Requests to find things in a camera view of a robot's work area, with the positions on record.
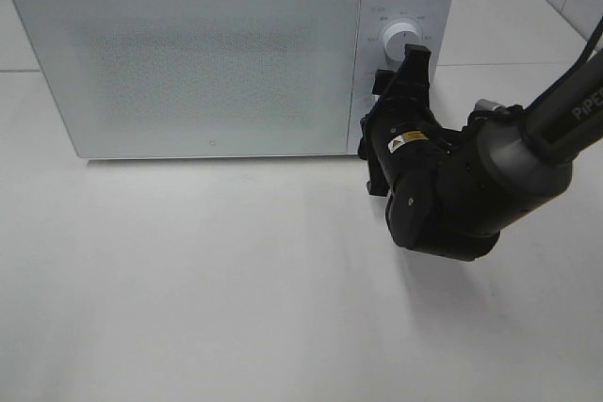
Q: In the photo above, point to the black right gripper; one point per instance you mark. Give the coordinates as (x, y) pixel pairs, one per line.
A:
(402, 141)

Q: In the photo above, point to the white microwave door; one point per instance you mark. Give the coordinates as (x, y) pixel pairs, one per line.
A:
(197, 78)

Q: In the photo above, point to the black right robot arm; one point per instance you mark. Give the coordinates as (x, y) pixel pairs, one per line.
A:
(450, 193)

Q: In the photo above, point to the upper white power knob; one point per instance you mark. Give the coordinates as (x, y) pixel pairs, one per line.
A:
(397, 35)

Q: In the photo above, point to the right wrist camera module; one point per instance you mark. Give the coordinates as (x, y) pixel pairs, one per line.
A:
(491, 111)

